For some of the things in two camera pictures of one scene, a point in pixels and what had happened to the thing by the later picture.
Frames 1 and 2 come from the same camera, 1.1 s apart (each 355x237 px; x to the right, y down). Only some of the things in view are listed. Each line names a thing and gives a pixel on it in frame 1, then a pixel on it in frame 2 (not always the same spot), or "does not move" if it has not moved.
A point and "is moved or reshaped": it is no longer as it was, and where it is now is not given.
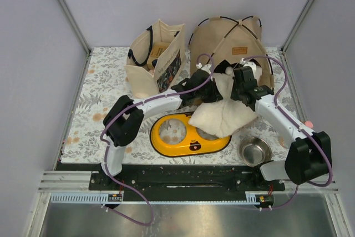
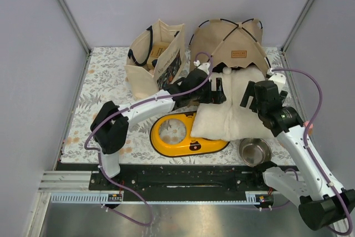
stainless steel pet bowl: [254, 151] does not move
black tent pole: [256, 38] is moved or reshaped
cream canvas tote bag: [155, 58] does not move
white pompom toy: [228, 70] does not move
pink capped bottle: [309, 124] does not move
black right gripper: [233, 95] to [249, 91]
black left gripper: [216, 95] does not move
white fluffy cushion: [221, 118] is moved or reshaped
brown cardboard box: [158, 48] does not move
